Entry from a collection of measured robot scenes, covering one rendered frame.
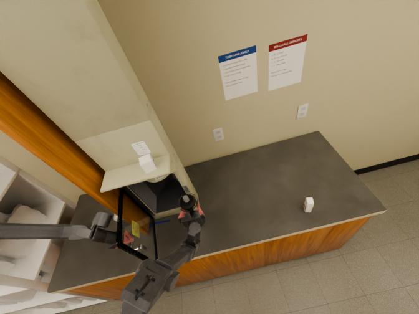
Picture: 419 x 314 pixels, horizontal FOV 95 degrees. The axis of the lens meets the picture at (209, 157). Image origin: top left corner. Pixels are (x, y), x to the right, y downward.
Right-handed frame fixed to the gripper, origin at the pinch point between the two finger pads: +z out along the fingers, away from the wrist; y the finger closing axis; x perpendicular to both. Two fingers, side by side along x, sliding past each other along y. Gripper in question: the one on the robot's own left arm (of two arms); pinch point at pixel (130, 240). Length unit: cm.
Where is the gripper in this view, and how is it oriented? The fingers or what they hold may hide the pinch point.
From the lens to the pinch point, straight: 115.5
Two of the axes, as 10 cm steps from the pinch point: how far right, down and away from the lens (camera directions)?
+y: -7.7, 5.7, 2.9
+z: 5.8, 4.5, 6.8
